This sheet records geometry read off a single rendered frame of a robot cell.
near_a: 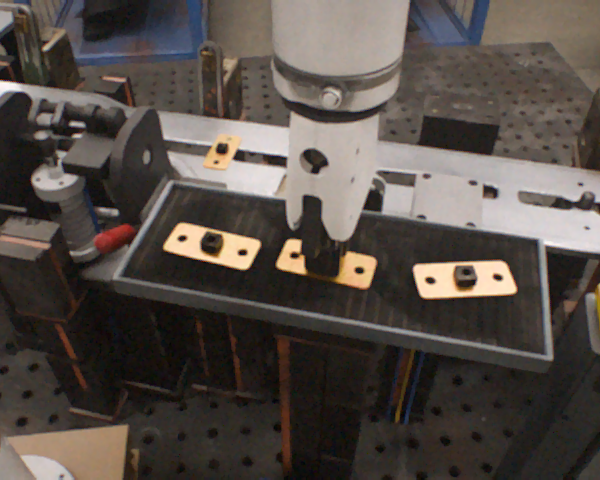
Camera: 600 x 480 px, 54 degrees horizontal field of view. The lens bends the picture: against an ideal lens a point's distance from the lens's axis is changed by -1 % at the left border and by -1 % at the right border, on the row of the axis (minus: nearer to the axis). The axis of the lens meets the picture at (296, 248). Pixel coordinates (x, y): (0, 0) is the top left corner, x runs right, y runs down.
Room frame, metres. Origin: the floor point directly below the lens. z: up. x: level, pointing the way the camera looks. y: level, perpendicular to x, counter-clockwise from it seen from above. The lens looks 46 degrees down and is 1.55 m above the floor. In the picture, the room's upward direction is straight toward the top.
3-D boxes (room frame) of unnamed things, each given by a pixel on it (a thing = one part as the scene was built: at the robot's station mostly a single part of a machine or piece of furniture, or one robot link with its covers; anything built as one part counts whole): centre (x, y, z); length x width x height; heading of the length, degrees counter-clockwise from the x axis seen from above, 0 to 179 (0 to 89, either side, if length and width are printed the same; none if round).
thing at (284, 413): (0.37, -0.03, 0.92); 0.10 x 0.08 x 0.45; 77
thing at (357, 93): (0.36, -0.03, 1.35); 0.09 x 0.08 x 0.03; 162
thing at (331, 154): (0.36, -0.03, 1.29); 0.10 x 0.07 x 0.11; 162
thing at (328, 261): (0.34, -0.02, 1.20); 0.03 x 0.03 x 0.07; 72
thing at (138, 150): (0.57, 0.26, 0.94); 0.18 x 0.13 x 0.49; 77
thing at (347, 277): (0.36, -0.03, 1.17); 0.08 x 0.04 x 0.01; 72
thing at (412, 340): (0.37, -0.03, 1.16); 0.37 x 0.14 x 0.02; 77
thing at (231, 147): (0.74, 0.11, 1.01); 0.08 x 0.04 x 0.01; 166
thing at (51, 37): (1.04, 0.46, 0.87); 0.12 x 0.09 x 0.35; 167
